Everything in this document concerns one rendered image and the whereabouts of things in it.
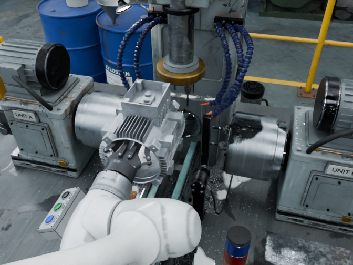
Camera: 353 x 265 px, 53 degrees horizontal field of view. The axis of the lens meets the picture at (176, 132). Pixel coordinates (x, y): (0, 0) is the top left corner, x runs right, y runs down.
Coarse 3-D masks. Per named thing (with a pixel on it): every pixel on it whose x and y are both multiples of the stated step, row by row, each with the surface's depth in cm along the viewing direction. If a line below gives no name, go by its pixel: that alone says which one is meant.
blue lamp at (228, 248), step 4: (228, 240) 86; (228, 244) 86; (232, 244) 85; (248, 244) 85; (228, 248) 87; (232, 248) 85; (236, 248) 85; (240, 248) 84; (244, 248) 85; (248, 248) 87; (228, 252) 88; (232, 252) 87; (236, 252) 86; (240, 252) 86; (244, 252) 86; (236, 256) 87; (240, 256) 87
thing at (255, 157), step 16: (240, 112) 136; (224, 128) 141; (240, 128) 127; (256, 128) 127; (272, 128) 126; (224, 144) 133; (240, 144) 126; (256, 144) 125; (272, 144) 124; (224, 160) 138; (240, 160) 127; (256, 160) 126; (272, 160) 124; (256, 176) 130; (272, 176) 130
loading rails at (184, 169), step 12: (192, 144) 157; (192, 156) 151; (180, 168) 155; (192, 168) 148; (168, 180) 153; (180, 180) 140; (144, 192) 134; (156, 192) 136; (180, 192) 134; (192, 204) 143; (156, 264) 112; (168, 264) 124
